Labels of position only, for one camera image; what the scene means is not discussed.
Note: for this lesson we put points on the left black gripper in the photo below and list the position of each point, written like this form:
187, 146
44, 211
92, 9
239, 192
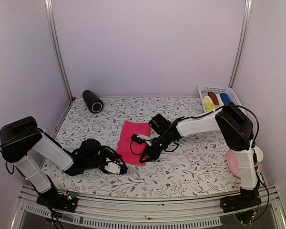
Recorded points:
113, 157

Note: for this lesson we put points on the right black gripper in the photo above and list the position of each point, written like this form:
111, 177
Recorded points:
153, 153

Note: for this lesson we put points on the pink towel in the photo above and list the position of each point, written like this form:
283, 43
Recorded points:
131, 151

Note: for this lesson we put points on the green yellow patterned towel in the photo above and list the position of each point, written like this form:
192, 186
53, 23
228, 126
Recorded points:
208, 104

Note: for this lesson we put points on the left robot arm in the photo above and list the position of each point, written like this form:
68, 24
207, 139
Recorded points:
22, 139

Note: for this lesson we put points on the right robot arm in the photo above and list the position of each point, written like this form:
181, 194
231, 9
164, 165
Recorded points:
231, 121

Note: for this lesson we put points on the black cylindrical bottle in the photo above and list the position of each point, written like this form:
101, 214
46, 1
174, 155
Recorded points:
93, 102

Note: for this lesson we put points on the floral tablecloth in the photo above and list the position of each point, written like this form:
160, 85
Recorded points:
197, 167

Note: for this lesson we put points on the pink plate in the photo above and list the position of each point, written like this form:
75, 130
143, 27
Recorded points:
233, 164

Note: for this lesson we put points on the red item in basket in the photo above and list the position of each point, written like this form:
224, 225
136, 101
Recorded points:
213, 98

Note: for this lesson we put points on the white item in basket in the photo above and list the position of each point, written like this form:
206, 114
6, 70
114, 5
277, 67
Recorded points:
220, 101

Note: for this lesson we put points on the white plastic basket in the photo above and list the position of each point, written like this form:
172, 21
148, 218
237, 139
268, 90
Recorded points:
203, 91

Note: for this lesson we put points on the blue item in basket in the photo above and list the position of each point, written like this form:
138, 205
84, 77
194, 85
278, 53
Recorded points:
225, 98

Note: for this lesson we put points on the white bowl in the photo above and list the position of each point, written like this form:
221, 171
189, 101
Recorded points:
259, 154

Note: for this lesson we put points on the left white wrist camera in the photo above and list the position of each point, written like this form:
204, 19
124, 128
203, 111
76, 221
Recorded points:
116, 168

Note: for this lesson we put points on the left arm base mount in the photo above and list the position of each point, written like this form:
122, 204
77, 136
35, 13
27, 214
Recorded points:
54, 200

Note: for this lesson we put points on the front aluminium rail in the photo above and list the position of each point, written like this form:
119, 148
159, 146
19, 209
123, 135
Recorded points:
98, 212

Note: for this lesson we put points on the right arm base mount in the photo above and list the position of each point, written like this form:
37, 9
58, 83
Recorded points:
239, 202

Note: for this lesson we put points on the left aluminium frame post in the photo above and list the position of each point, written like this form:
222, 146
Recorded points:
57, 49

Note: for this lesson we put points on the aluminium frame post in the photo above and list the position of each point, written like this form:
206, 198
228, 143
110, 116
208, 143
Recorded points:
57, 49
241, 43

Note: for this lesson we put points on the right aluminium frame post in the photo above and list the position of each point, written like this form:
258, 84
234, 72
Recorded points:
241, 43

